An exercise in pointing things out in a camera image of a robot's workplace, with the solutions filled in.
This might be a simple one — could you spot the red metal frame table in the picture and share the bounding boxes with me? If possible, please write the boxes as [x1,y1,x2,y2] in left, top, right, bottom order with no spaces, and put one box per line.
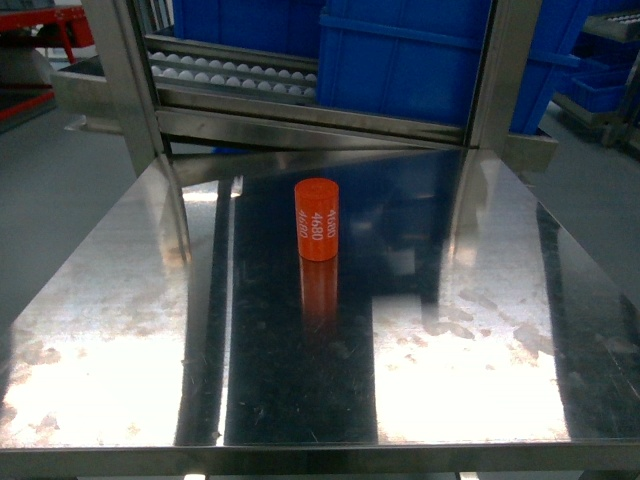
[1,1,94,127]

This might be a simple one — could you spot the large blue plastic crate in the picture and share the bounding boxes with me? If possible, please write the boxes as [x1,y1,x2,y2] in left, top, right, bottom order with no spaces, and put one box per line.
[316,1,592,134]

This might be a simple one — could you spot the orange cylindrical capacitor 4680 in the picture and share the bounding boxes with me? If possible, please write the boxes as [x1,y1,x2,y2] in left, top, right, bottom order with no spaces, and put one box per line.
[294,177,339,262]

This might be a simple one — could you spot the stainless steel roller rack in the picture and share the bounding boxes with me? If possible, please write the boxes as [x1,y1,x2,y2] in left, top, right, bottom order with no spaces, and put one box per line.
[52,1,557,172]

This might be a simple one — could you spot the blue crate behind left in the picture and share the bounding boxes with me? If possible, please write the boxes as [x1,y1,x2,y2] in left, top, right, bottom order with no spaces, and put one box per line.
[173,0,325,58]

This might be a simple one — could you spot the small blue bins on shelf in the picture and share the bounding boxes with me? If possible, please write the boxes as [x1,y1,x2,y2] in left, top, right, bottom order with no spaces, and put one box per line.
[556,33,639,113]

